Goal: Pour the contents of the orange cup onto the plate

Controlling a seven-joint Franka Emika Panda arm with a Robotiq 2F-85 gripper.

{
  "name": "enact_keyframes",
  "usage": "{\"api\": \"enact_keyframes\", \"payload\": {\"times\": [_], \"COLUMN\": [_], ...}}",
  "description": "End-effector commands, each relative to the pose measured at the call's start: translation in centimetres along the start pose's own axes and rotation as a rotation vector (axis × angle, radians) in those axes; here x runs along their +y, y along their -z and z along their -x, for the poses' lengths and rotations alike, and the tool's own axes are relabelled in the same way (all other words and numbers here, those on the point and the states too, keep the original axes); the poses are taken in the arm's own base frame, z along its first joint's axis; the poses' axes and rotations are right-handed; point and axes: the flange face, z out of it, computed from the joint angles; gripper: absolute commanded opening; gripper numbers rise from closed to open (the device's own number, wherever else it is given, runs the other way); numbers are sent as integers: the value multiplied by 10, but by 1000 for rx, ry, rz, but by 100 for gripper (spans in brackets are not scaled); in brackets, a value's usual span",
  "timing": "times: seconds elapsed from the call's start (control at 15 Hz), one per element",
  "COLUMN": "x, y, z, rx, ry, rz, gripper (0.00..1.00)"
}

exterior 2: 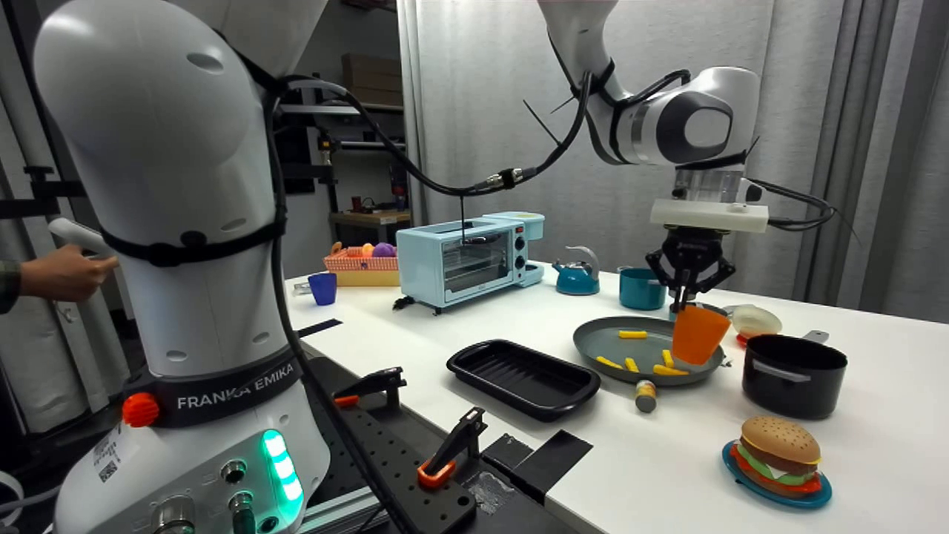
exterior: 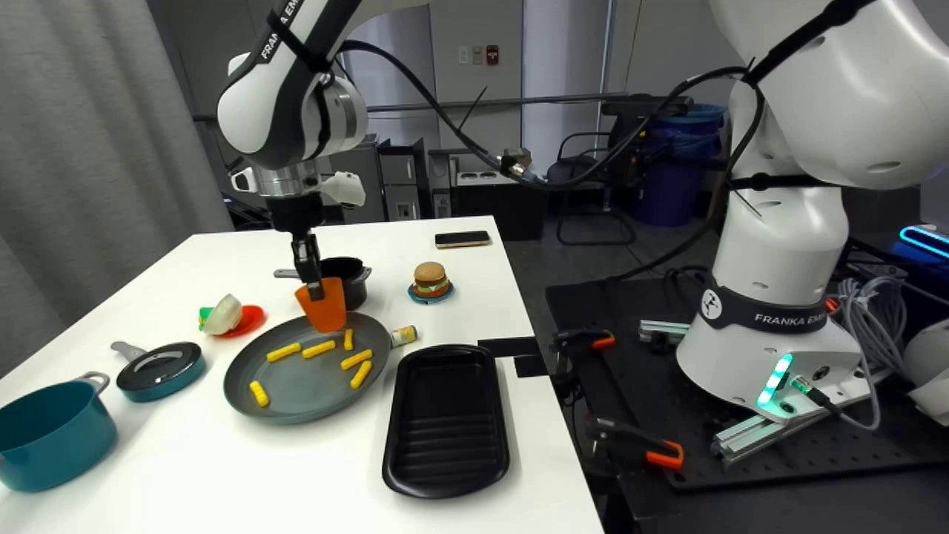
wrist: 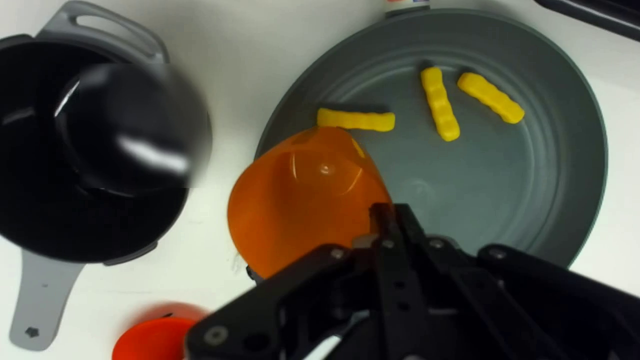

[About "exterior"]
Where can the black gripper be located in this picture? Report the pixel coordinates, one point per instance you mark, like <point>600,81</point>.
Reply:
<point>296,212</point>

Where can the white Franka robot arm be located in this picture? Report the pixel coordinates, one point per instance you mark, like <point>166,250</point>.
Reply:
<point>809,149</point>

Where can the small red plate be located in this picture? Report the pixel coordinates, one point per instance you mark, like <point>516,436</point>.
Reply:
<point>253,317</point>

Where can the grey round plate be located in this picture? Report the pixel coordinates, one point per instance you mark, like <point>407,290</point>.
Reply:
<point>305,394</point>

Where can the yellow toy fry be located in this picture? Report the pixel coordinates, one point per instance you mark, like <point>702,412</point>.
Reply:
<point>357,360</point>
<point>258,391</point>
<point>360,375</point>
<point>346,338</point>
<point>281,351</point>
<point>317,348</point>

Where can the white and green toy food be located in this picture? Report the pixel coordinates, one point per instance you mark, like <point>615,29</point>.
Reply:
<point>222,313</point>

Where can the toy hamburger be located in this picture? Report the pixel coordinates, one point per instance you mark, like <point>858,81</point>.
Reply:
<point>430,273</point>

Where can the small teal saucer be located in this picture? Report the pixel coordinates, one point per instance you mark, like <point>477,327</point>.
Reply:
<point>430,296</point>

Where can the black drawer cabinet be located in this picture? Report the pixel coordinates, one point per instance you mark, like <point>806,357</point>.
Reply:
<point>404,179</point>

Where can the flat black phone-like slab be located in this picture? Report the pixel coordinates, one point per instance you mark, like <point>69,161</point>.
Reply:
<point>464,238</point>

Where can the black rectangular ridged tray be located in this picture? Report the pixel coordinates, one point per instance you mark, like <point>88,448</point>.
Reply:
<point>444,424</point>

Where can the grey curtain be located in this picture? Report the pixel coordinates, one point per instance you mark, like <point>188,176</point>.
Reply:
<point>88,149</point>

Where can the black clamp with orange grip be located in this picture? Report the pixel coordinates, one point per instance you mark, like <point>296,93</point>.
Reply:
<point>588,342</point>
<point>646,448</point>

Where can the black office chair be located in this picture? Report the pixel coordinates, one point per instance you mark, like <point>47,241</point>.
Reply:
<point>594,188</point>

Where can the large teal pot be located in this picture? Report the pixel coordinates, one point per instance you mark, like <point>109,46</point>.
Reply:
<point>47,433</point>

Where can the black equipment on stand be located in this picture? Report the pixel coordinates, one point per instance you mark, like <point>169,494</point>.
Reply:
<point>639,106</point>

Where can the blue barrel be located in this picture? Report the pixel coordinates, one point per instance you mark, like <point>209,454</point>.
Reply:
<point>682,163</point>

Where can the black perforated mounting table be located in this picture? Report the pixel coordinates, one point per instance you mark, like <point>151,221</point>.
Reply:
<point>790,470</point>

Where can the device with blue light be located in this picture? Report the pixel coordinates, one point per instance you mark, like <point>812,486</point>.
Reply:
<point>923,241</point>

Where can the white plastic object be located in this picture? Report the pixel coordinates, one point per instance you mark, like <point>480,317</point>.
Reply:
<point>935,366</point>

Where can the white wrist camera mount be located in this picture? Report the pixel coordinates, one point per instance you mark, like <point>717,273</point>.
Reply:
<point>341,188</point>

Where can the black table bracket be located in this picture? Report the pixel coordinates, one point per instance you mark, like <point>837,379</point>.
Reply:
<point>508,348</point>

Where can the white wall switch plate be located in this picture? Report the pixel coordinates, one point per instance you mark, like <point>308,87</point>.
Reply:
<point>484,53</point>

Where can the aluminium extrusion rail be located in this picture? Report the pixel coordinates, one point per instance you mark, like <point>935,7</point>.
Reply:
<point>750,433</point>

